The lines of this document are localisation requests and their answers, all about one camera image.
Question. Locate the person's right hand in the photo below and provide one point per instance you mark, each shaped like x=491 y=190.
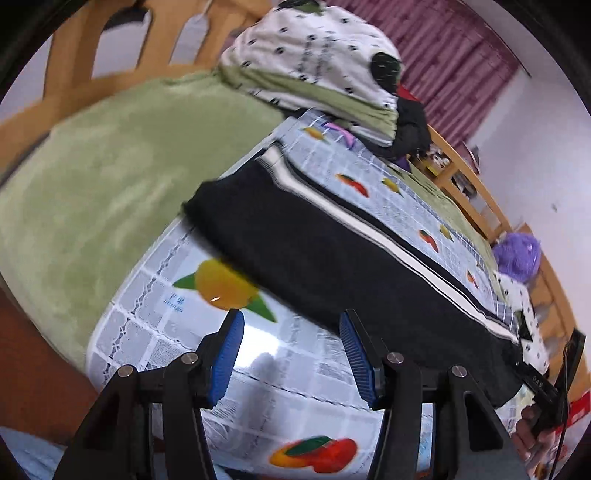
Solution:
x=526 y=438

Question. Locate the red chair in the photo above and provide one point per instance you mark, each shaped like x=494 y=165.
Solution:
x=406 y=92

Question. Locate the pile of desk clutter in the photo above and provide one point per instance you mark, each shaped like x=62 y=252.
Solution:
x=455 y=177

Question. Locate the fruit print plastic sheet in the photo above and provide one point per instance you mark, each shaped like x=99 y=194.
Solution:
x=152 y=332

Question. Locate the black jacket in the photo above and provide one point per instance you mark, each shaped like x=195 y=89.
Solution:
x=411 y=124

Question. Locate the purple plush toy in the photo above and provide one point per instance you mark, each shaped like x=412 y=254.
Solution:
x=517 y=254

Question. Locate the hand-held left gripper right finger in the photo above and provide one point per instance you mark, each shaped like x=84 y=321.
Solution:
x=358 y=360

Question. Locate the black pants with white stripes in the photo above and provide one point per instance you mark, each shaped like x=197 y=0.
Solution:
x=323 y=258

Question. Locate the maroon striped curtain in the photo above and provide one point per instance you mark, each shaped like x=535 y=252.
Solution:
x=438 y=55

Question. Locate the white flower print quilt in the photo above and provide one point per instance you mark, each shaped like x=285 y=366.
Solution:
x=314 y=50

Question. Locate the grey checked sheet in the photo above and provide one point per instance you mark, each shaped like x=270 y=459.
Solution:
x=505 y=314

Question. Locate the purple cloth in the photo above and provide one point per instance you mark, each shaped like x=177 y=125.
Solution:
x=402 y=162

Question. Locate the white flower print pillow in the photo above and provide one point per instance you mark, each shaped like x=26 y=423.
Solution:
x=531 y=318

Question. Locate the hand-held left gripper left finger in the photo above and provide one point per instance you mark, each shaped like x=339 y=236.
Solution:
x=226 y=355

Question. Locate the green fleece blanket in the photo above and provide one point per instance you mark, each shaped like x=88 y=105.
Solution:
x=101 y=175

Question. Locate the wooden bed frame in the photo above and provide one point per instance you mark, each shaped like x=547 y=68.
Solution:
x=69 y=50

